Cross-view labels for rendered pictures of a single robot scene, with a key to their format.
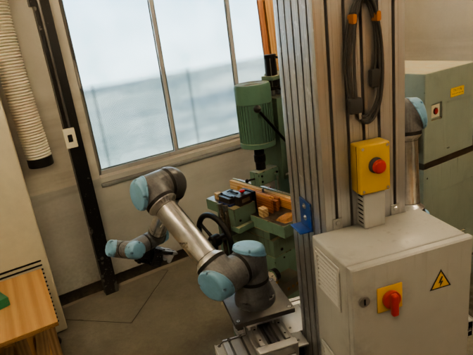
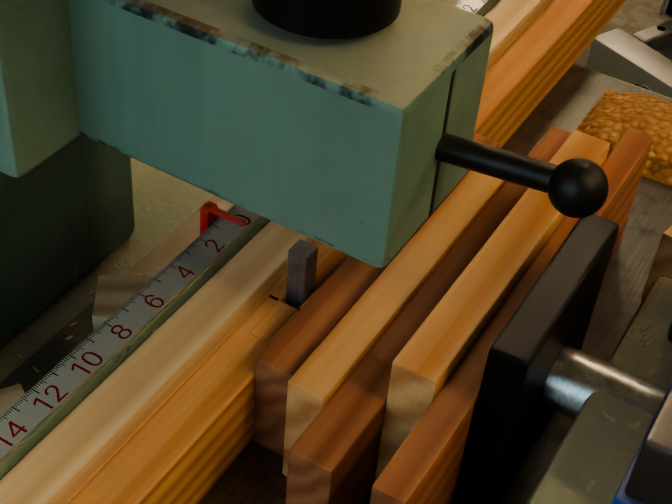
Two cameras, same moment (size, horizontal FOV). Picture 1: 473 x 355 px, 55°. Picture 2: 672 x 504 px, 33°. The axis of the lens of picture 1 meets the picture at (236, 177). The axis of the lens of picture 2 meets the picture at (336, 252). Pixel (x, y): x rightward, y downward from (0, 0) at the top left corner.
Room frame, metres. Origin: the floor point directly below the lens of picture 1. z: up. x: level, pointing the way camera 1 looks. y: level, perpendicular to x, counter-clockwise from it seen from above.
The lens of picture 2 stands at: (2.33, 0.19, 1.27)
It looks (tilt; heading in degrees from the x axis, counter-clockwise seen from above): 42 degrees down; 245
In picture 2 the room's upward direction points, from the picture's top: 5 degrees clockwise
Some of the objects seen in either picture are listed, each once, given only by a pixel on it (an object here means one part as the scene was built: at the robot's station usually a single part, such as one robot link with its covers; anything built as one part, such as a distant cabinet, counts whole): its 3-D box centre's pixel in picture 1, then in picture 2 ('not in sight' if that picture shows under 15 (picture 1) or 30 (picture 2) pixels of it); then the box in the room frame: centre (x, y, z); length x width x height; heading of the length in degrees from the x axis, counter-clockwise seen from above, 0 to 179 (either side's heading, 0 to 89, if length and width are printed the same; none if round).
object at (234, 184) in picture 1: (267, 194); (270, 287); (2.20, -0.15, 0.93); 0.60 x 0.02 x 0.05; 37
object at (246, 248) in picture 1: (248, 260); not in sight; (1.44, -0.01, 0.98); 0.13 x 0.12 x 0.14; 135
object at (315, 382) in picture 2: not in sight; (404, 311); (2.15, -0.11, 0.93); 0.17 x 0.02 x 0.06; 37
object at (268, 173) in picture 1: (265, 176); (275, 94); (2.20, -0.15, 1.03); 0.14 x 0.07 x 0.09; 127
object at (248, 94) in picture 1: (255, 115); not in sight; (2.19, -0.13, 1.35); 0.18 x 0.18 x 0.31
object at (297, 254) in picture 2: not in sight; (300, 293); (2.20, -0.13, 0.94); 0.01 x 0.01 x 0.05; 37
